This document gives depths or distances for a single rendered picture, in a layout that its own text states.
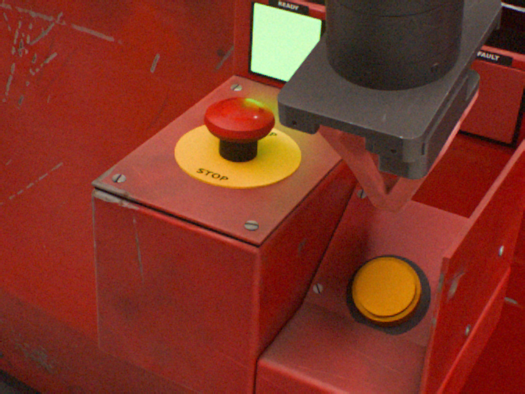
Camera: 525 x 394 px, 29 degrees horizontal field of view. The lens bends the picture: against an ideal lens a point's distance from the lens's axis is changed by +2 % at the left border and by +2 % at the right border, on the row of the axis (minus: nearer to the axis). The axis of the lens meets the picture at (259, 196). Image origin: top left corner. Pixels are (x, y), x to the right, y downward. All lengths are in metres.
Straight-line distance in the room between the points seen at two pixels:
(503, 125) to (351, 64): 0.19
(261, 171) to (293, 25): 0.11
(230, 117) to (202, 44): 0.31
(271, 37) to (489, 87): 0.14
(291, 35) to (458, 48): 0.20
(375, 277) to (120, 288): 0.14
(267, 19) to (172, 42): 0.26
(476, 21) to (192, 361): 0.25
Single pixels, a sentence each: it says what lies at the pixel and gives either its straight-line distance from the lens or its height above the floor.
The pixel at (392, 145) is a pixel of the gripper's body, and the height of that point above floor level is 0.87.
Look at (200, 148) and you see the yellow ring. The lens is 0.58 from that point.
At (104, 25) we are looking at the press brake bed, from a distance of 0.93.
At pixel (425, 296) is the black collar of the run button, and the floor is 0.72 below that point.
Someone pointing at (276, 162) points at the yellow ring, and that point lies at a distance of 0.57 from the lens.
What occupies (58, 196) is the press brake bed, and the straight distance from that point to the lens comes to 1.08.
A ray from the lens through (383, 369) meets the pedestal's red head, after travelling 0.55.
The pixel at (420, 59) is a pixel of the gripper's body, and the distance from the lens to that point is 0.42.
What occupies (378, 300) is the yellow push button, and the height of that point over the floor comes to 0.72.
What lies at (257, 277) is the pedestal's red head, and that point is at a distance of 0.52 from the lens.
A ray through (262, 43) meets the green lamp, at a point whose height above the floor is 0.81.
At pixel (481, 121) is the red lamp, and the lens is 0.60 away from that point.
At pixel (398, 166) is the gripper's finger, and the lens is 0.42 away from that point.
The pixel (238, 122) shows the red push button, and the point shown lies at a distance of 0.55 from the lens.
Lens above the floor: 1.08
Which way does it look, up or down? 33 degrees down
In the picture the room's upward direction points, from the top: 3 degrees clockwise
